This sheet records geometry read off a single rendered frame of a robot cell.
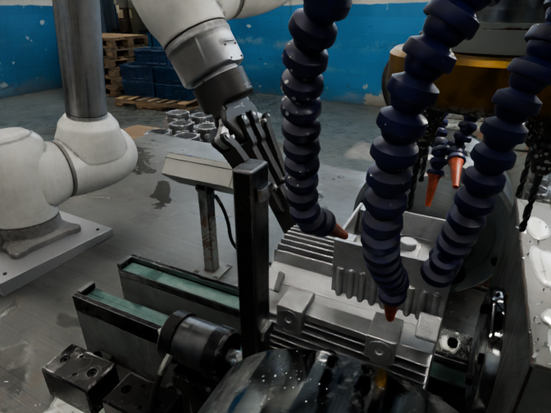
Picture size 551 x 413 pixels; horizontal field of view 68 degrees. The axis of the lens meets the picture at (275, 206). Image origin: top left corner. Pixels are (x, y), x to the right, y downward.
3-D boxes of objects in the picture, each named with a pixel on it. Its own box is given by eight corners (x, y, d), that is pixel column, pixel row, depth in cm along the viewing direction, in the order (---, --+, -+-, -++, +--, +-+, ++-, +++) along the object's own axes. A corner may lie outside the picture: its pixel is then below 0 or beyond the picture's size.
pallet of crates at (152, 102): (212, 101, 628) (209, 47, 593) (184, 113, 561) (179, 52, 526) (147, 96, 666) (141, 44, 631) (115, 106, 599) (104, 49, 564)
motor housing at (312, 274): (434, 342, 60) (460, 231, 51) (410, 457, 45) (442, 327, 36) (308, 302, 68) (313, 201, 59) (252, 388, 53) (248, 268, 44)
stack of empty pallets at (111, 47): (157, 88, 718) (150, 34, 678) (119, 97, 651) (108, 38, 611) (107, 83, 773) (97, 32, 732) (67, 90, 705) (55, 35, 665)
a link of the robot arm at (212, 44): (239, 17, 54) (259, 59, 55) (193, 50, 59) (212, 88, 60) (198, 19, 47) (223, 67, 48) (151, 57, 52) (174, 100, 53)
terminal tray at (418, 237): (451, 273, 50) (463, 221, 47) (440, 329, 41) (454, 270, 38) (356, 249, 55) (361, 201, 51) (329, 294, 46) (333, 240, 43)
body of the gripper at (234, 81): (218, 68, 49) (254, 138, 50) (252, 60, 55) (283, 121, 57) (178, 95, 53) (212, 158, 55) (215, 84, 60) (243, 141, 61)
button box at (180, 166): (244, 197, 85) (251, 173, 86) (229, 188, 79) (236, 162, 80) (179, 183, 92) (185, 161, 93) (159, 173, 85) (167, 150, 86)
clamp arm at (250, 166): (275, 374, 46) (275, 161, 34) (263, 396, 43) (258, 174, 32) (248, 364, 47) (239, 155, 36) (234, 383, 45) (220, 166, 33)
